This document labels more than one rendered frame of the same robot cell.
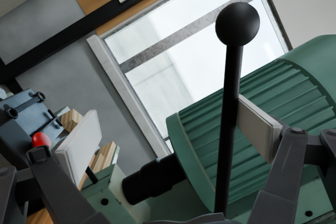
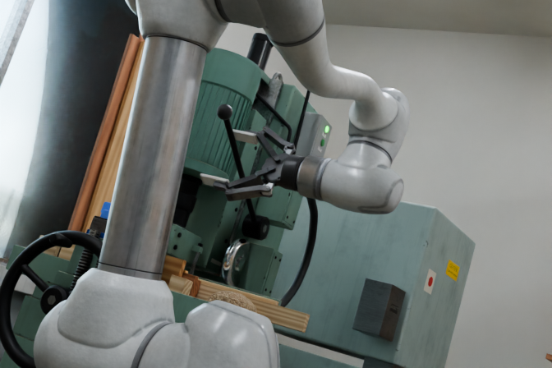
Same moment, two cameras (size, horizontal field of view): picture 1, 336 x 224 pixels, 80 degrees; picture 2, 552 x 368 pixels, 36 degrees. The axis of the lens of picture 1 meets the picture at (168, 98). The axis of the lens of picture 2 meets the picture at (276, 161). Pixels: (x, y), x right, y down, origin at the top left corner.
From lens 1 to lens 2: 1.74 m
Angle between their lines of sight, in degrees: 50
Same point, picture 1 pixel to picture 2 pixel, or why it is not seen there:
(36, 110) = not seen: hidden behind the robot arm
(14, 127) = not seen: hidden behind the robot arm
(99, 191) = (174, 232)
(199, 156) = (211, 164)
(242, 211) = (234, 174)
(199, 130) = (200, 152)
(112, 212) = (183, 238)
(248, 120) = (242, 136)
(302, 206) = (251, 147)
